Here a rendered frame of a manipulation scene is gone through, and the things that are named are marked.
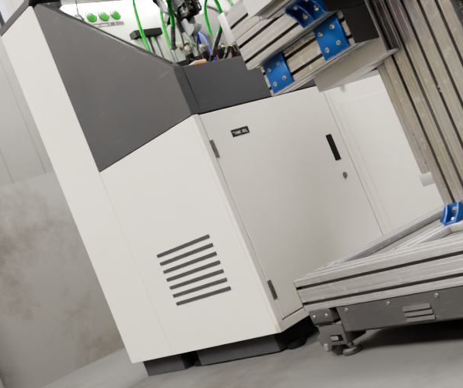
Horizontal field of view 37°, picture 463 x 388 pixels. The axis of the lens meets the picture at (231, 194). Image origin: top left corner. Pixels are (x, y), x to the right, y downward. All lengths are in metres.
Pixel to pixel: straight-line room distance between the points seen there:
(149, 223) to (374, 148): 0.93
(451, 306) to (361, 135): 1.30
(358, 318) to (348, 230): 0.77
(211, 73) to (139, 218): 0.58
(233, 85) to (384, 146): 0.77
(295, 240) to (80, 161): 0.90
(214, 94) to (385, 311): 0.94
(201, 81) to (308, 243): 0.64
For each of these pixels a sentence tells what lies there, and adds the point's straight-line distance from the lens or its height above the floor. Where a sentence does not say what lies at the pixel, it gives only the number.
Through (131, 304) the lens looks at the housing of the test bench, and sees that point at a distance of 2.71.
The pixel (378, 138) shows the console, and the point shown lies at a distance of 2.84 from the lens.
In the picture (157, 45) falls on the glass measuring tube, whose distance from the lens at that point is 2.93.
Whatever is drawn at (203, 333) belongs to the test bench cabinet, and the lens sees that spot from 2.45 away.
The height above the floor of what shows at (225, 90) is 0.84.
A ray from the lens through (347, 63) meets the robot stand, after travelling 1.89.
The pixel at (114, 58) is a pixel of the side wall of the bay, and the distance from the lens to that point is 2.42.
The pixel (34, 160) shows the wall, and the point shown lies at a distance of 4.22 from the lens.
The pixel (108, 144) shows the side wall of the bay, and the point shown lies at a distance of 2.54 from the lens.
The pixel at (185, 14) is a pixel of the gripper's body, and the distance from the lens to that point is 2.61.
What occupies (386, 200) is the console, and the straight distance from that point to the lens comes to 2.75.
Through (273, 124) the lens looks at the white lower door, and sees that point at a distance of 2.41.
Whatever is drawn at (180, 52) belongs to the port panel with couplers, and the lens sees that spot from 3.03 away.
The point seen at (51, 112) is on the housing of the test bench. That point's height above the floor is 1.09.
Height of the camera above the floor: 0.45
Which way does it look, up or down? 2 degrees up
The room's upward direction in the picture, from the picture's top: 22 degrees counter-clockwise
